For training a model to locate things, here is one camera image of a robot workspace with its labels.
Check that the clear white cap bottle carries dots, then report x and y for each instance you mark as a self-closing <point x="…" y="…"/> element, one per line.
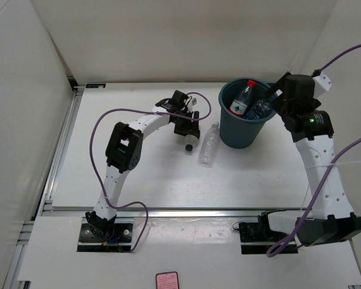
<point x="209" y="145"/>

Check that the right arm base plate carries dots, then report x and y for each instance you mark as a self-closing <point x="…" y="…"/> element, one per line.
<point x="256" y="237"/>

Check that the red label plastic bottle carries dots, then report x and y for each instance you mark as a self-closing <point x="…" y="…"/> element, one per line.
<point x="243" y="99"/>

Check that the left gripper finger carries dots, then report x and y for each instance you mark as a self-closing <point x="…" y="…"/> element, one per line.
<point x="182" y="127"/>
<point x="195" y="127"/>

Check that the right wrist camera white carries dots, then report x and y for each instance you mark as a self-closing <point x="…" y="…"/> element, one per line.
<point x="322" y="85"/>

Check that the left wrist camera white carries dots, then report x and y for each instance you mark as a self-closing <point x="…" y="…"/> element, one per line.
<point x="191" y="101"/>

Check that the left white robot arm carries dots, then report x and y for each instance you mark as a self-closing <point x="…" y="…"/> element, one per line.
<point x="123" y="153"/>

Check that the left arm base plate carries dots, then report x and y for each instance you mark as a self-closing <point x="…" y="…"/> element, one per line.
<point x="118" y="239"/>

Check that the aluminium table edge rail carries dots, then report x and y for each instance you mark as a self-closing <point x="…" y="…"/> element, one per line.
<point x="49" y="211"/>

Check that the black label plastic bottle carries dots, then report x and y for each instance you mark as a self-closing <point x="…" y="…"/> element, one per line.
<point x="191" y="142"/>

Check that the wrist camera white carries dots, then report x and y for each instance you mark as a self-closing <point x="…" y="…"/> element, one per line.
<point x="191" y="101"/>
<point x="322" y="85"/>

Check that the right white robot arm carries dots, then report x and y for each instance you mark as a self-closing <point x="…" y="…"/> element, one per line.
<point x="329" y="217"/>

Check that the blue label plastic bottle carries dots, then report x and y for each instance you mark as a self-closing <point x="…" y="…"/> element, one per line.
<point x="261" y="109"/>

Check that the pink smartphone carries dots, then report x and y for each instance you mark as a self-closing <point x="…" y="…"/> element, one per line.
<point x="167" y="280"/>

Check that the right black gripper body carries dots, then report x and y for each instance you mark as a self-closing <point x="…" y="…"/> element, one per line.
<point x="317" y="104"/>

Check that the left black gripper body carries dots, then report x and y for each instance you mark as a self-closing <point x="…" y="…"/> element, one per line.
<point x="185" y="112"/>

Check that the dark green plastic bin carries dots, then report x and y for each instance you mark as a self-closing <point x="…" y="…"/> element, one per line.
<point x="236" y="132"/>

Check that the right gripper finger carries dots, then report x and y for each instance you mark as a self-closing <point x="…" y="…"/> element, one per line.
<point x="271" y="93"/>
<point x="280" y="105"/>

